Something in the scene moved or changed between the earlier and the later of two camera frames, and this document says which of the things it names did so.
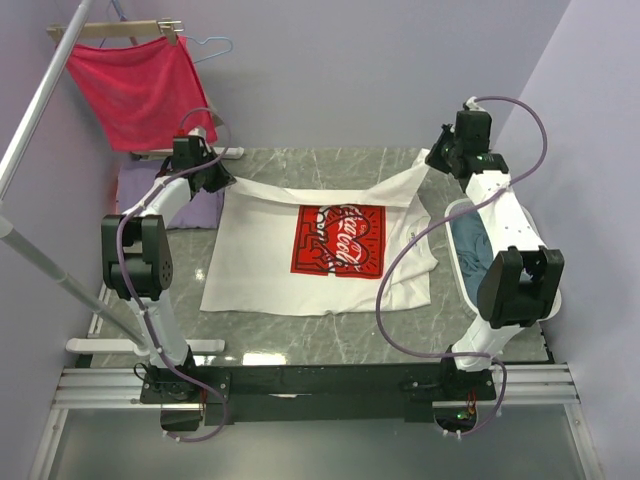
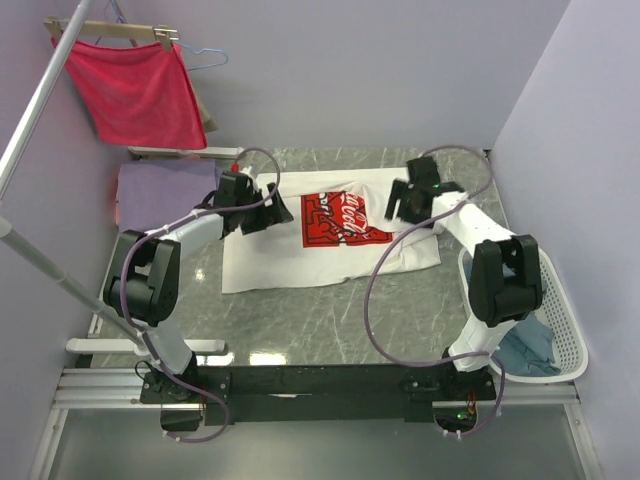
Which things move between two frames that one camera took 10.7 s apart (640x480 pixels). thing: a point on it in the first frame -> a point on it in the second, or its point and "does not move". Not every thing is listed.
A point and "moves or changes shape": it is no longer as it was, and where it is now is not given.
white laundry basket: [455, 262] -> [559, 315]
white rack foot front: [126, 346] does not move
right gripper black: [433, 159] -> [398, 194]
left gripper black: [224, 179] -> [279, 215]
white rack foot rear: [234, 152] does not move
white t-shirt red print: [333, 251] moves or changes shape
